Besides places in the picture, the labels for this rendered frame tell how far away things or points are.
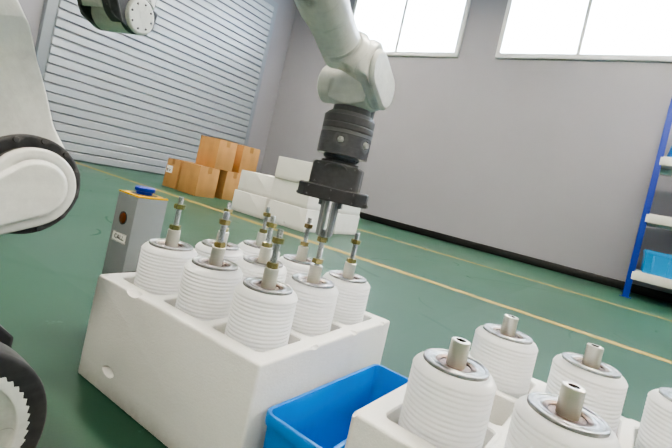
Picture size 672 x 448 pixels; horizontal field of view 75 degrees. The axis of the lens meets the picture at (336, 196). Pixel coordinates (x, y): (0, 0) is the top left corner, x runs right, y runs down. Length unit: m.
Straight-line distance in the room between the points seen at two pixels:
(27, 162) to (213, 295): 0.31
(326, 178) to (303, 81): 6.96
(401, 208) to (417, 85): 1.76
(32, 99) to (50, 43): 5.11
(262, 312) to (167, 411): 0.21
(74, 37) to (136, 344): 5.31
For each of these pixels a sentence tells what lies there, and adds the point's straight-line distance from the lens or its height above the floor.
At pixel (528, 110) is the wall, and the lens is 5.93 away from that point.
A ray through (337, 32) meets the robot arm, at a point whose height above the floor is 0.63.
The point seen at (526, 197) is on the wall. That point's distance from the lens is 5.73.
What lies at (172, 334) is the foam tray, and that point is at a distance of 0.72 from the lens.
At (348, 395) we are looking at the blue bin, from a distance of 0.80.
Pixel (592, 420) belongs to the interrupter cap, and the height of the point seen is 0.25.
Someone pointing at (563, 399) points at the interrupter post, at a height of 0.27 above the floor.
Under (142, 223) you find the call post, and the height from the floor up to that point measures 0.26.
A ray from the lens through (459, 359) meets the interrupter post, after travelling 0.55.
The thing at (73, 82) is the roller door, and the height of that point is 0.88.
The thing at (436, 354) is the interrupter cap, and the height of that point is 0.25.
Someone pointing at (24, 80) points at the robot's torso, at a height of 0.47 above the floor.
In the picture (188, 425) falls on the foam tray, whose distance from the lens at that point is 0.72.
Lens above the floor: 0.43
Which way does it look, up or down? 2 degrees down
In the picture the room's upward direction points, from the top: 13 degrees clockwise
